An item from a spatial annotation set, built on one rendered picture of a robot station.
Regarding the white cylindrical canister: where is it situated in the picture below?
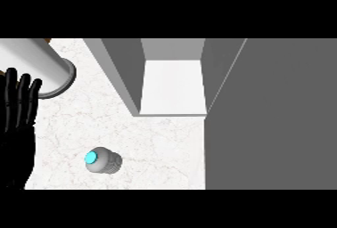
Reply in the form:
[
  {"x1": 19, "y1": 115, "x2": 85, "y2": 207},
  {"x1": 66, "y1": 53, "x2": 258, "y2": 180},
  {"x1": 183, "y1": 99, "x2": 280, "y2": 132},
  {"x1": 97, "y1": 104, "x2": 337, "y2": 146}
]
[{"x1": 0, "y1": 38, "x2": 78, "y2": 100}]

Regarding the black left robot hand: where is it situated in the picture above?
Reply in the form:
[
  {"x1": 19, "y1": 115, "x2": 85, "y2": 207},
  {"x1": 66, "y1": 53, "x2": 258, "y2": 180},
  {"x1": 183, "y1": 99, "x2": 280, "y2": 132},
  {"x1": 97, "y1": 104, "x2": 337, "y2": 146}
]
[{"x1": 0, "y1": 67, "x2": 42, "y2": 191}]

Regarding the dark grey cabinet door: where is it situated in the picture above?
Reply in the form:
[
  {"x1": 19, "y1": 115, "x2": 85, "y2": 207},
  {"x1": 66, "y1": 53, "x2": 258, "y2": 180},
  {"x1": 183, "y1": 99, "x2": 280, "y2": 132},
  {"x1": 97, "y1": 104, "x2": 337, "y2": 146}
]
[{"x1": 203, "y1": 38, "x2": 337, "y2": 191}]

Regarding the grey open cabinet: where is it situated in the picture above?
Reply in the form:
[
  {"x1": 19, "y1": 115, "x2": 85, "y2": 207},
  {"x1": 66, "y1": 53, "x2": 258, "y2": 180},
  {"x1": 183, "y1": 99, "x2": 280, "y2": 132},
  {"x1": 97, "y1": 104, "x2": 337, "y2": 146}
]
[{"x1": 82, "y1": 38, "x2": 246, "y2": 118}]

